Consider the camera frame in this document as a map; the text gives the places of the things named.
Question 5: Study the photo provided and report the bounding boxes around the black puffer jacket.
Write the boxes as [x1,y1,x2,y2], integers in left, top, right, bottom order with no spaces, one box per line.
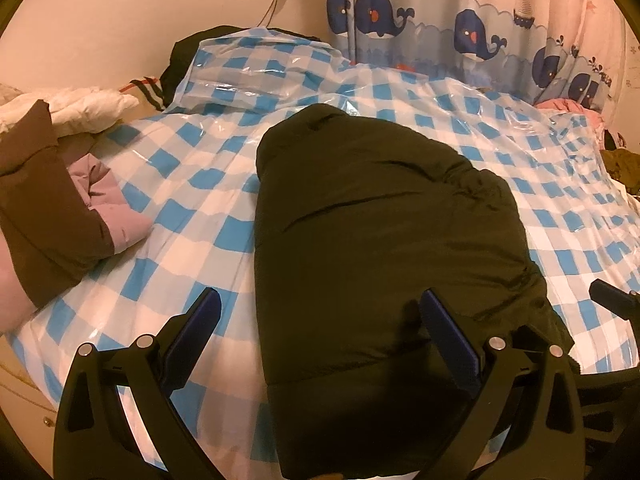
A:
[252,103,576,480]

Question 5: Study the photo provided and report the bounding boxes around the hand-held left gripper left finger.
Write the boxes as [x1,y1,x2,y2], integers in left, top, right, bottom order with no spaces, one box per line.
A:
[52,287,223,480]

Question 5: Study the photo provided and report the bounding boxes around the whale print curtain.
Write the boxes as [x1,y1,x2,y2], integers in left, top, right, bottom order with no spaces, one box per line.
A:
[320,0,626,111]

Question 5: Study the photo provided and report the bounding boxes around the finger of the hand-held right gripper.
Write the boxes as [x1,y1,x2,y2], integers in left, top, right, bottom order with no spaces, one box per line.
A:
[589,280,640,322]

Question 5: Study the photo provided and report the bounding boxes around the white padded garment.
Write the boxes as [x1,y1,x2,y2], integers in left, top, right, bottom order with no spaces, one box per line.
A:
[0,85,140,136]

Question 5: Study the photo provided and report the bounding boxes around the pink garment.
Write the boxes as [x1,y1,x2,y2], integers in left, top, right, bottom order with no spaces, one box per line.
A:
[0,154,153,333]

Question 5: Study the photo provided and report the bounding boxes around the beige bed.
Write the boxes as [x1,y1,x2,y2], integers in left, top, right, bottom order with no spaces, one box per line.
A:
[0,332,58,466]

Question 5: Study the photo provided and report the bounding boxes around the pink cloth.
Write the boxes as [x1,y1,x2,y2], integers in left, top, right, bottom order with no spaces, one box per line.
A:
[532,97,603,123]

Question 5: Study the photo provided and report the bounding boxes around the brown garment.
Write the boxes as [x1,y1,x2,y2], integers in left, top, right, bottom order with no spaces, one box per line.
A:
[0,100,116,308]

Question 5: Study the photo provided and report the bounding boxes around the tan striped cushion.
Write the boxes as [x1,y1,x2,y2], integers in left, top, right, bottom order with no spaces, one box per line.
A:
[120,77,166,111]

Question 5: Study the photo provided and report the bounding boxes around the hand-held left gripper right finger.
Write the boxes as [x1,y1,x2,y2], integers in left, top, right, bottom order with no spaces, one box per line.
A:
[419,287,591,480]

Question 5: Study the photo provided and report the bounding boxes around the black cloth bundle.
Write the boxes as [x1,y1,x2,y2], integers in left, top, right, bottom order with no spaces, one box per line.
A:
[160,25,321,111]

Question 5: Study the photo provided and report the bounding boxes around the blue white checked plastic sheet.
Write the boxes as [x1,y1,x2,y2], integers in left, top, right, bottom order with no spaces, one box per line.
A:
[10,27,640,480]

